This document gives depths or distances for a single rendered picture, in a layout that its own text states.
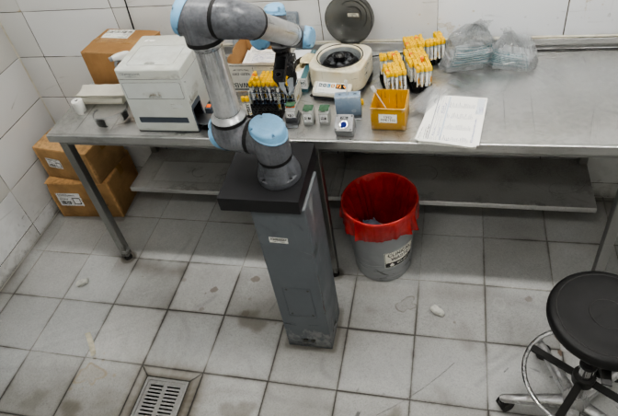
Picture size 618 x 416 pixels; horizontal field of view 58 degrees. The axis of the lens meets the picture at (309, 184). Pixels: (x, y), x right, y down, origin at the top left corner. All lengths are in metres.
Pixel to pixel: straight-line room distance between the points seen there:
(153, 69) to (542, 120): 1.47
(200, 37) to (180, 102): 0.69
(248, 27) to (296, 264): 0.93
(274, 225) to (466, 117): 0.83
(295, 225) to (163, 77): 0.78
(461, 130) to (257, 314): 1.29
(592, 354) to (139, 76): 1.81
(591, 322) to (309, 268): 0.95
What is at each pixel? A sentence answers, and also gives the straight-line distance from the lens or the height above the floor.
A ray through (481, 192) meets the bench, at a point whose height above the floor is 0.27.
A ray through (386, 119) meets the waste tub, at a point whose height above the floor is 0.93.
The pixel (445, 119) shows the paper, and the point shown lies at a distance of 2.17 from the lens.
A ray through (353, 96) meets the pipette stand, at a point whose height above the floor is 0.97.
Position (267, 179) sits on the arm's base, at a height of 0.98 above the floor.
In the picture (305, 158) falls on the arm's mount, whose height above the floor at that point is 0.95.
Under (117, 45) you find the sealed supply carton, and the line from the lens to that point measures 2.79.
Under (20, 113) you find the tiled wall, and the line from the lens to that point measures 3.49.
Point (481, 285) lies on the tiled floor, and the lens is 2.74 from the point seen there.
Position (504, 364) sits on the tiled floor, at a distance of 2.53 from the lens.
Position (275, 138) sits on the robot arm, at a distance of 1.74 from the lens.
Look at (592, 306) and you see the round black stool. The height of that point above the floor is 0.65.
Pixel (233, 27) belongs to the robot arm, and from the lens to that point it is 1.55.
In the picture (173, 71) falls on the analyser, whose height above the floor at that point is 1.16.
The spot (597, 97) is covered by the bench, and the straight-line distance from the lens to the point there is 2.38.
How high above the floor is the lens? 2.18
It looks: 42 degrees down
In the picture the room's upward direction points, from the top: 10 degrees counter-clockwise
